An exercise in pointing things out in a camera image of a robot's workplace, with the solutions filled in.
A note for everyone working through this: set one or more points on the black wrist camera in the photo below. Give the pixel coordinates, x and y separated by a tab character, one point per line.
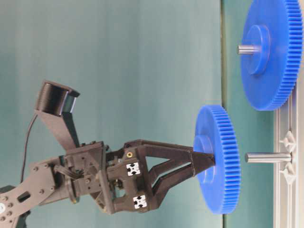
54	106

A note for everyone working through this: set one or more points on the steel shaft through large gear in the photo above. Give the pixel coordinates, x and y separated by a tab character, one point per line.
248	49

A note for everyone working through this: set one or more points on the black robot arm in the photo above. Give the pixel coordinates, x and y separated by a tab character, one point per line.
45	184

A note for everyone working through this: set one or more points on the small blue gear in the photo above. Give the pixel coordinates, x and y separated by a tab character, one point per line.
220	184

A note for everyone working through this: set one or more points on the bare steel shaft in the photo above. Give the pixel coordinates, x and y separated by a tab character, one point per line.
268	157

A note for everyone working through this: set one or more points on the aluminium extrusion rail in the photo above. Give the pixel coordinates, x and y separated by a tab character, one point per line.
289	176

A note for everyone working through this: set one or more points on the large blue gear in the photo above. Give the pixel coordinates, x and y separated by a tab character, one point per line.
269	76

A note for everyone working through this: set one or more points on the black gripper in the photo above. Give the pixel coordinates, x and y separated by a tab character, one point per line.
121	181

